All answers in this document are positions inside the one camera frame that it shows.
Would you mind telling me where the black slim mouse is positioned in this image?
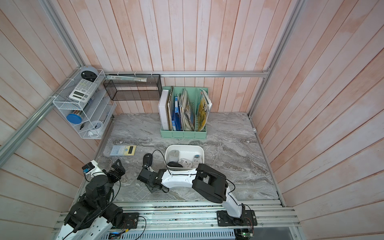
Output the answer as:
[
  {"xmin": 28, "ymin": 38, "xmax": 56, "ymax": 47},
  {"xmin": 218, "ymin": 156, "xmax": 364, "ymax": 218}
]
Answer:
[{"xmin": 143, "ymin": 153, "xmax": 153, "ymax": 169}]

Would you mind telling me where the dark grey mouse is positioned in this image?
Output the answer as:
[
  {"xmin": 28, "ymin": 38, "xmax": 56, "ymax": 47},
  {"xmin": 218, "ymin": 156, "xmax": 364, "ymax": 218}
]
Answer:
[{"xmin": 167, "ymin": 162, "xmax": 183, "ymax": 168}]

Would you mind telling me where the white mouse with label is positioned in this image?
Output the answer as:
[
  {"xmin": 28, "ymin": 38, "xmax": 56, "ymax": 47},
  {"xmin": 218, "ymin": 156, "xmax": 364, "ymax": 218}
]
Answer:
[{"xmin": 193, "ymin": 155, "xmax": 202, "ymax": 168}]

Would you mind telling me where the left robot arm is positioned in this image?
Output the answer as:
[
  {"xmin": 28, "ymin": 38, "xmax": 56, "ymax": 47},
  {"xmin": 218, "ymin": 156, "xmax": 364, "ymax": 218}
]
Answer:
[{"xmin": 57, "ymin": 159, "xmax": 126, "ymax": 240}]

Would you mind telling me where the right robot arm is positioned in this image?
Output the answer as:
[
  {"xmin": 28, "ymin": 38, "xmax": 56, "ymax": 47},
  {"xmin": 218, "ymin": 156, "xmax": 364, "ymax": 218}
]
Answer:
[{"xmin": 137, "ymin": 164, "xmax": 246, "ymax": 226}]

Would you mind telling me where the light grey mouse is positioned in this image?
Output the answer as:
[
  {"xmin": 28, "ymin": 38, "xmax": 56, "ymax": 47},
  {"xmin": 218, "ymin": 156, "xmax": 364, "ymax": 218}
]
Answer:
[{"xmin": 168, "ymin": 150, "xmax": 180, "ymax": 163}]

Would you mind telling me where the yellow blue calculator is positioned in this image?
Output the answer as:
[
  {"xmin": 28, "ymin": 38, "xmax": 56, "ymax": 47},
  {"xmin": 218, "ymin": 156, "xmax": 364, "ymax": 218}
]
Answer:
[{"xmin": 110, "ymin": 145, "xmax": 136, "ymax": 157}]

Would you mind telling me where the white cup on shelf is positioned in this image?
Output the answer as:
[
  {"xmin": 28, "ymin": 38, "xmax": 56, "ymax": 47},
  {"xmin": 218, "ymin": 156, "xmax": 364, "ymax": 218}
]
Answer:
[{"xmin": 88, "ymin": 121, "xmax": 103, "ymax": 138}]

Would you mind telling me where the blue book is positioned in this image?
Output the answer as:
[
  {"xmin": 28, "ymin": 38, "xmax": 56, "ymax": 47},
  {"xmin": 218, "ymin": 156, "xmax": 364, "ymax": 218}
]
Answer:
[{"xmin": 173, "ymin": 96, "xmax": 182, "ymax": 131}]

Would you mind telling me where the blue lid jar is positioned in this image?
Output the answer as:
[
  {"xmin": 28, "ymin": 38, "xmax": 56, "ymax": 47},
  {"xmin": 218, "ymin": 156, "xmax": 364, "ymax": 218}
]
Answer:
[{"xmin": 66, "ymin": 111, "xmax": 83, "ymax": 125}]

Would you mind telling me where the white binder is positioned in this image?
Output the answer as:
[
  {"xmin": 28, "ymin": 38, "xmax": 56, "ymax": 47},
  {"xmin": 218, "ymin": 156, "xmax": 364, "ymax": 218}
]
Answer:
[{"xmin": 158, "ymin": 90, "xmax": 170, "ymax": 131}]

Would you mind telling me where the green magazine file holder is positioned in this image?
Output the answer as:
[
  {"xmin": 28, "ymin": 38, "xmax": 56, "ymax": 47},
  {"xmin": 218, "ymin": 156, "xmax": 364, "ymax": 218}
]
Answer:
[{"xmin": 160, "ymin": 86, "xmax": 209, "ymax": 140}]

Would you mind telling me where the white calculator on shelf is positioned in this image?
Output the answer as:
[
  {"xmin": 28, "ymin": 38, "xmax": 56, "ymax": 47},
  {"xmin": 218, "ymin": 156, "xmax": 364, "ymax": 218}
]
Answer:
[{"xmin": 69, "ymin": 79, "xmax": 97, "ymax": 103}]

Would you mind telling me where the black mesh basket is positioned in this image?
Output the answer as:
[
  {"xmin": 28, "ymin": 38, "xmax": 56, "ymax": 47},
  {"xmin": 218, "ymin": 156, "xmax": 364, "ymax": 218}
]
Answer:
[{"xmin": 103, "ymin": 74, "xmax": 162, "ymax": 101}]

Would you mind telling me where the yellow picture book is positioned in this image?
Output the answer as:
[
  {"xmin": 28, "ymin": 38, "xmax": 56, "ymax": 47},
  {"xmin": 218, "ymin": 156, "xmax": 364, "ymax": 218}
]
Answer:
[{"xmin": 197, "ymin": 89, "xmax": 213, "ymax": 132}]

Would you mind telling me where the ruler on basket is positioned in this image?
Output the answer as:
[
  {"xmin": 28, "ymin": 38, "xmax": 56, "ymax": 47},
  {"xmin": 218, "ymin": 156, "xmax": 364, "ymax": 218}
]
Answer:
[{"xmin": 106, "ymin": 75, "xmax": 147, "ymax": 83}]

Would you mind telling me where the round black white speaker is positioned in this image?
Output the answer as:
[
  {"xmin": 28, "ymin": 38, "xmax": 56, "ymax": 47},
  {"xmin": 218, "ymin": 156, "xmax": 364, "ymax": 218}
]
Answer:
[{"xmin": 80, "ymin": 66, "xmax": 99, "ymax": 83}]

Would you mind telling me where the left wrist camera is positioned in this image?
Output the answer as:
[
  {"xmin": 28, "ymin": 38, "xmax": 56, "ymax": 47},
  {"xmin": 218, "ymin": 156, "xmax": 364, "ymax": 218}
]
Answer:
[{"xmin": 82, "ymin": 160, "xmax": 105, "ymax": 182}]

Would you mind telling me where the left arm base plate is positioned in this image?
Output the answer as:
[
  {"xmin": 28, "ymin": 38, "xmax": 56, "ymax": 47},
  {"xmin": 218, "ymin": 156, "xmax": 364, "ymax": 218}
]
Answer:
[{"xmin": 114, "ymin": 213, "xmax": 139, "ymax": 230}]

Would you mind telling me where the white wire shelf rack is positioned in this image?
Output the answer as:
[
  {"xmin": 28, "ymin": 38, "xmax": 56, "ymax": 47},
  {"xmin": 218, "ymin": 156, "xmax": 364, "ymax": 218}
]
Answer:
[{"xmin": 53, "ymin": 68, "xmax": 116, "ymax": 140}]

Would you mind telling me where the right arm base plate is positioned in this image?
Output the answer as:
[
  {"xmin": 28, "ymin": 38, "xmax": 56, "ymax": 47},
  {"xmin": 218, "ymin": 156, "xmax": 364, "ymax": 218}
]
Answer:
[{"xmin": 216, "ymin": 210, "xmax": 258, "ymax": 227}]

